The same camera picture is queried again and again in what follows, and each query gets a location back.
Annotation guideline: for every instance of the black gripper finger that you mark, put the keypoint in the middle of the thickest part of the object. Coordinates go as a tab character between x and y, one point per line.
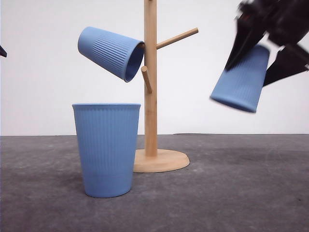
2	52

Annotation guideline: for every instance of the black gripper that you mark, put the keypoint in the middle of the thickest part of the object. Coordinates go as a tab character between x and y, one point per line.
284	21

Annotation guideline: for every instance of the wooden mug tree stand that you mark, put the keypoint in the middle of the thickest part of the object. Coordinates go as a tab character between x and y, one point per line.
154	160

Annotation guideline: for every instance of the blue ribbed cup front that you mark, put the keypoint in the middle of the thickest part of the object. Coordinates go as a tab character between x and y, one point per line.
107	136

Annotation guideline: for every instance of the blue ribbed cup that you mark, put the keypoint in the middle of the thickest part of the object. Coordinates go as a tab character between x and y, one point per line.
115	54
107	136
242	86

